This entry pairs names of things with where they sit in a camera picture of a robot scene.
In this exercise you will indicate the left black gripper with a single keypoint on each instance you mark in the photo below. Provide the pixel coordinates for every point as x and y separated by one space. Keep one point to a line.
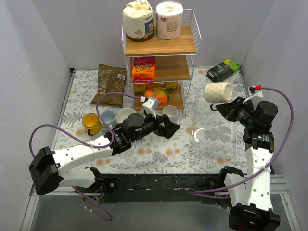
159 125

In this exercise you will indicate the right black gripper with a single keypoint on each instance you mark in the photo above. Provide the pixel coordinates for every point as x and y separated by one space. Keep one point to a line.
234 110

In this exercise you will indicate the white speckled mug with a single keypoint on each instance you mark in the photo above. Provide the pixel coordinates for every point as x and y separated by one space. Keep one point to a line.
172 113

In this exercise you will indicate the cream mug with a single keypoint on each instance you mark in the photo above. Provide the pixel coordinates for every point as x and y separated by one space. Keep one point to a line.
220 92

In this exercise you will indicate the pale green mug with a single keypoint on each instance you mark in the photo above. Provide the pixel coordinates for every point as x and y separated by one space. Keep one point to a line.
142 112

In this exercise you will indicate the dark red mug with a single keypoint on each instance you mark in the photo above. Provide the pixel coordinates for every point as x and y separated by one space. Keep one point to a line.
124 114

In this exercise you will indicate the grey mug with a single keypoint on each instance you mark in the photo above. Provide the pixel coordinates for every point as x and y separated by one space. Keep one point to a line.
109 118

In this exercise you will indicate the yellow mug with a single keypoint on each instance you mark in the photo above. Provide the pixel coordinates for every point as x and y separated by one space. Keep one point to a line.
92 123

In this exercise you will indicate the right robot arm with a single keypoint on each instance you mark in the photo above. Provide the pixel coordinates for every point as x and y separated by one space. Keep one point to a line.
251 203

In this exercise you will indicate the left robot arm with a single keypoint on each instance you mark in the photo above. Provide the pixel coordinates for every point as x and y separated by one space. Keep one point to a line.
59 168

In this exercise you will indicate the clear acrylic tray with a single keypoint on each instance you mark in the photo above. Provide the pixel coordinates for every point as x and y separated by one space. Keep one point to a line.
212 135

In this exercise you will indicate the orange yellow green sponge pack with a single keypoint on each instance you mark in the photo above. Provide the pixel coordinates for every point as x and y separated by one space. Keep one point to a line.
159 93

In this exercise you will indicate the floral table mat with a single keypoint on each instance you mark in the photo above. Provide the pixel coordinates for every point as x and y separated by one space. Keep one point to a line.
153 154

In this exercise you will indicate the black green box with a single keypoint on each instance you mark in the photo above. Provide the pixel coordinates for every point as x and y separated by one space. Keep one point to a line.
222 71

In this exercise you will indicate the orange red sponge pack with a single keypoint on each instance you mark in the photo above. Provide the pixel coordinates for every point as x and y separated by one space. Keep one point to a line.
143 70

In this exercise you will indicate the brown coffee bag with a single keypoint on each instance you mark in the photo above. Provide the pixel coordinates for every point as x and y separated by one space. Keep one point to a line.
110 79

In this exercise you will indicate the white wrapped toilet paper roll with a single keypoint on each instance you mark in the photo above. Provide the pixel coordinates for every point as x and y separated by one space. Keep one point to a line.
168 19

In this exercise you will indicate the beige wrapped toilet paper roll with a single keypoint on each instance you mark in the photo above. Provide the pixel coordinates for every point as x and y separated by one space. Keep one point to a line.
138 21

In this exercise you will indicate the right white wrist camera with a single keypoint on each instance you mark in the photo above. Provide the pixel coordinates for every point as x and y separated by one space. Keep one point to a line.
255 94

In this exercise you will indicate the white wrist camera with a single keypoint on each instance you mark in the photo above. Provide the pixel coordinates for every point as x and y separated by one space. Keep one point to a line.
255 94
150 105

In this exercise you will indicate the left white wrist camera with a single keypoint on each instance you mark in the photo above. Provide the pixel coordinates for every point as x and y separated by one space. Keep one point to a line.
150 105

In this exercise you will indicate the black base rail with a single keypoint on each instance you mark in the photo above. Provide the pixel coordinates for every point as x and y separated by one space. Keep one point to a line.
152 187

